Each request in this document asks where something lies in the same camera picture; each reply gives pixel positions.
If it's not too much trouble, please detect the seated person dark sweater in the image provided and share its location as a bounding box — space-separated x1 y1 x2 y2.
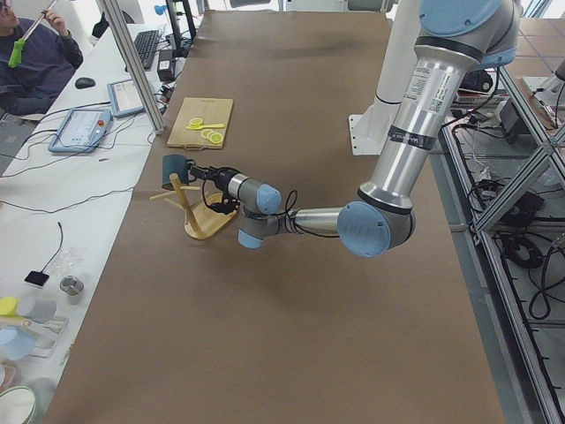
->
1 1 83 116

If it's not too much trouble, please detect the green rimmed white bowl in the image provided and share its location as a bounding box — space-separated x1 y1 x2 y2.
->
0 386 38 424

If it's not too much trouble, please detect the black small square device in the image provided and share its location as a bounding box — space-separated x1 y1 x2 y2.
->
24 270 49 288

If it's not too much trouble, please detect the wooden cup storage rack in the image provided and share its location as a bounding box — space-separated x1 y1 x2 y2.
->
149 173 237 240

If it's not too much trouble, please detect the aluminium camera post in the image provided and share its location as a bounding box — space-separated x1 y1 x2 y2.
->
99 0 165 135

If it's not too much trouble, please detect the blue teach pendant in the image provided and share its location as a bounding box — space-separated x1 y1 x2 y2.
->
48 108 112 154
107 79 145 118

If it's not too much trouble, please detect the lemon slice by knife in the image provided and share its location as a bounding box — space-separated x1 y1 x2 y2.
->
187 117 204 129

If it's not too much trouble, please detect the aluminium frame rack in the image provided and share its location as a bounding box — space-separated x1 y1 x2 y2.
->
432 57 564 423

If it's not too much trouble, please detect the blue cup yellow inside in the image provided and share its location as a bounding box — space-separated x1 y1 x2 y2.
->
162 154 195 190

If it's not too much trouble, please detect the lemon slice front left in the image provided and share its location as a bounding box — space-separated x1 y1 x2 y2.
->
207 132 223 144

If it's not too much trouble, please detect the small metal cup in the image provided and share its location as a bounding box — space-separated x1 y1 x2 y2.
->
59 276 84 297

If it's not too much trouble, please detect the blue teach pendant back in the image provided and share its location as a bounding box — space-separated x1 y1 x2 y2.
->
107 79 145 118

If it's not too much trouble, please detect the black power adapter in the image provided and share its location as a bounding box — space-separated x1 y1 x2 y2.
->
156 49 176 82

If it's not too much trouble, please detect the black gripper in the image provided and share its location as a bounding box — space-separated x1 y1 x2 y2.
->
190 165 238 193

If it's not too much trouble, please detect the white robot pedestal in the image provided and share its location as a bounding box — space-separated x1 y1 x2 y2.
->
349 0 420 155

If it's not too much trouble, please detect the black keyboard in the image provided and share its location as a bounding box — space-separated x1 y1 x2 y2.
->
133 29 161 70

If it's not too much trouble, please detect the black computer mouse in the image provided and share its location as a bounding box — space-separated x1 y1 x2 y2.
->
75 77 96 89

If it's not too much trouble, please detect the grey cup lying down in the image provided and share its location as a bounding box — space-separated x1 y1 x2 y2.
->
16 297 57 323

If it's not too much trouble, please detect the blue teach pendant front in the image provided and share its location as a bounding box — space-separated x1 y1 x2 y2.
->
48 108 112 154

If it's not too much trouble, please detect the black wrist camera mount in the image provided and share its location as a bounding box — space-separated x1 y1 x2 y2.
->
208 198 240 216

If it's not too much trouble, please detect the bamboo cutting board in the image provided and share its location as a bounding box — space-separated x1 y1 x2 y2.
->
166 97 234 149

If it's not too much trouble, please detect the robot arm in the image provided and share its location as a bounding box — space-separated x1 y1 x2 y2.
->
189 1 522 257

